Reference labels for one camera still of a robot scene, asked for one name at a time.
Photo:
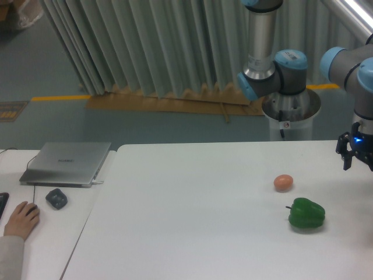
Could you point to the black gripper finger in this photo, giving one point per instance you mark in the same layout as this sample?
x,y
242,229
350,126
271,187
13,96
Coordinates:
x,y
347,157
342,141

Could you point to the dark grey small device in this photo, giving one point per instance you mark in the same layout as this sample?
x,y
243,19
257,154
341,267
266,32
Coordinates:
x,y
57,199

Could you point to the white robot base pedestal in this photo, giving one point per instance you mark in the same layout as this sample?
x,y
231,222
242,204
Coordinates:
x,y
291,117

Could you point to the black keyboard edge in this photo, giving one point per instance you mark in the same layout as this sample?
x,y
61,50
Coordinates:
x,y
4,196

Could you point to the silver closed laptop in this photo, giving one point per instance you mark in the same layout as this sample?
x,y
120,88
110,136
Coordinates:
x,y
66,164

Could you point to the black computer mouse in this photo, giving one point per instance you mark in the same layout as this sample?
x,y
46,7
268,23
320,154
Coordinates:
x,y
31,210

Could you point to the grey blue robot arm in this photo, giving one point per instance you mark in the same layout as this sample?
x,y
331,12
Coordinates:
x,y
280,79

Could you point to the brown egg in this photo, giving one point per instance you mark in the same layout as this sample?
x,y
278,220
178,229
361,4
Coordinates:
x,y
283,182

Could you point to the grey pleated curtain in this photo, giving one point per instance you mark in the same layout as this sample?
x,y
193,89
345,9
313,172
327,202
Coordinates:
x,y
169,46

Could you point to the brown cardboard sheet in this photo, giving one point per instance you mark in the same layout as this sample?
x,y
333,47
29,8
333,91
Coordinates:
x,y
226,102

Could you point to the beige sleeved forearm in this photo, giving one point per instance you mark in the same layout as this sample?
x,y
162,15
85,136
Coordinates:
x,y
12,252

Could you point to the green bell pepper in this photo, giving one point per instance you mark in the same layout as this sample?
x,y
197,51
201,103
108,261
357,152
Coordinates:
x,y
306,214

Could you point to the person's hand on mouse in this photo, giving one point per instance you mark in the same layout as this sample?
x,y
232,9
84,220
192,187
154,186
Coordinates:
x,y
19,224

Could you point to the clear plastic bag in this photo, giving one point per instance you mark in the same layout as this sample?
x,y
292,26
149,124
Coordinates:
x,y
28,12

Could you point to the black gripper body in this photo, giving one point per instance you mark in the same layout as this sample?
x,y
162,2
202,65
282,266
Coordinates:
x,y
361,140

